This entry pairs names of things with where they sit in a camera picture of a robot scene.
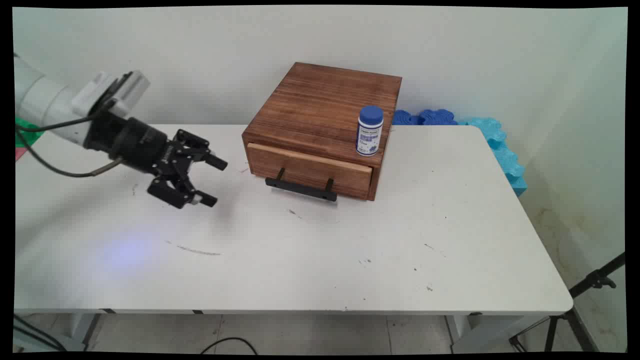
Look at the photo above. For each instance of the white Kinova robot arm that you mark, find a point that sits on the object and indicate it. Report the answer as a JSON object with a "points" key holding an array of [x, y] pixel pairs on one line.
{"points": [[35, 97]]}

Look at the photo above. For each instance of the green flat object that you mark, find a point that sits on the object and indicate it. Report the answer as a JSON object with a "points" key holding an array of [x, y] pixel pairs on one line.
{"points": [[24, 135]]}

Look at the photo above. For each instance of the red flat object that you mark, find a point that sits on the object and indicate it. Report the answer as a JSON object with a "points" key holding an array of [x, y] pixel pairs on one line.
{"points": [[19, 153]]}

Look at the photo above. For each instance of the light blue foam mat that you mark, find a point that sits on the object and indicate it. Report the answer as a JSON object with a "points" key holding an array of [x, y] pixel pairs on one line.
{"points": [[505, 155]]}

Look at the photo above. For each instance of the brown wooden drawer cabinet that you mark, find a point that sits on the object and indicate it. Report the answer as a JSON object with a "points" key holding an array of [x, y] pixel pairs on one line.
{"points": [[325, 102]]}

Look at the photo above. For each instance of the white bottle with blue cap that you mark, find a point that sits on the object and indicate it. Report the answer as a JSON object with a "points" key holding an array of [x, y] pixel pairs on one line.
{"points": [[370, 135]]}

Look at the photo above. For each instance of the white grey wrist camera box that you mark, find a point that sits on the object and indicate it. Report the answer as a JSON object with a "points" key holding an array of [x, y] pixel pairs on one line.
{"points": [[117, 90]]}

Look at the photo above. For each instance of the grey floor base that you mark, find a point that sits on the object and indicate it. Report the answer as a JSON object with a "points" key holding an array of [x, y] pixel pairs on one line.
{"points": [[50, 344]]}

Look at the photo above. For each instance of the black tripod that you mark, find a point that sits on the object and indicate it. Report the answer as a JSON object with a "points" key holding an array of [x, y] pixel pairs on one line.
{"points": [[590, 282]]}

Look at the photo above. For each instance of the white table leg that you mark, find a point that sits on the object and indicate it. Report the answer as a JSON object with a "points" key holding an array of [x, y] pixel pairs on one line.
{"points": [[82, 330], [480, 335]]}

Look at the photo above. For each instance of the dark blue foam mat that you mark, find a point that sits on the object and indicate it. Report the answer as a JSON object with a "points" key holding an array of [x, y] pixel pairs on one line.
{"points": [[437, 117], [404, 119]]}

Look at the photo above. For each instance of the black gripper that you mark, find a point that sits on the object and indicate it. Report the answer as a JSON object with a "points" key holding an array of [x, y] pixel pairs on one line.
{"points": [[135, 142]]}

